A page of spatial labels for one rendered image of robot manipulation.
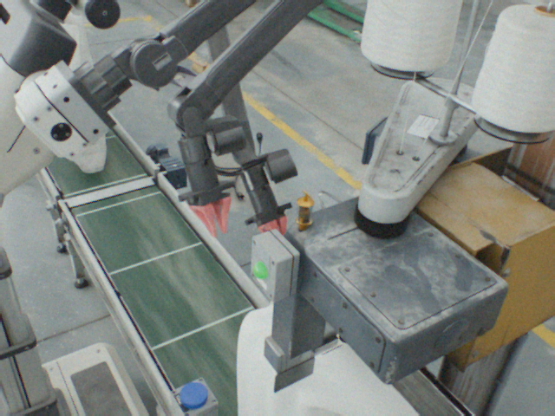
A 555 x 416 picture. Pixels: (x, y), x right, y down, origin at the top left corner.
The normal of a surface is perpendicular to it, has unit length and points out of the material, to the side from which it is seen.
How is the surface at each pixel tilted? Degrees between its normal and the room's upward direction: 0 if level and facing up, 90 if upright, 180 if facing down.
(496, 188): 0
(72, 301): 0
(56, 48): 66
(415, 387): 90
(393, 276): 0
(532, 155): 90
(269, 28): 74
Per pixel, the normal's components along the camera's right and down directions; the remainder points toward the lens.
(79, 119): 0.53, 0.52
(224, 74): 0.44, 0.26
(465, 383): -0.84, 0.28
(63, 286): 0.05, -0.81
